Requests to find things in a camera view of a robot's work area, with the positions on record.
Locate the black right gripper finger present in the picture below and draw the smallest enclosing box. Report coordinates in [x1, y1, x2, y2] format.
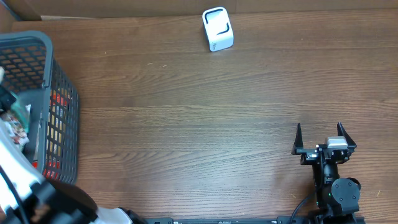
[336, 122, 356, 147]
[292, 123, 303, 150]

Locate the red orange spaghetti pack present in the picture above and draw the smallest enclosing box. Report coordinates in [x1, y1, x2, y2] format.
[43, 88, 75, 183]

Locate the beige brown snack pouch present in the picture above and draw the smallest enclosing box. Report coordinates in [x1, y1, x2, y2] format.
[1, 103, 31, 151]

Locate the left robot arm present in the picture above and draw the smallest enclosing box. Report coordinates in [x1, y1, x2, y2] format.
[1, 120, 146, 223]

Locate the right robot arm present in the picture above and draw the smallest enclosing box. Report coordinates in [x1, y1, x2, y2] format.
[289, 122, 364, 223]

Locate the white barcode scanner box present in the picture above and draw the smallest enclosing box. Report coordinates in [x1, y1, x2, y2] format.
[202, 7, 234, 52]

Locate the grey plastic shopping basket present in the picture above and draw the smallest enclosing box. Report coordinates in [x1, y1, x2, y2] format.
[1, 30, 80, 184]

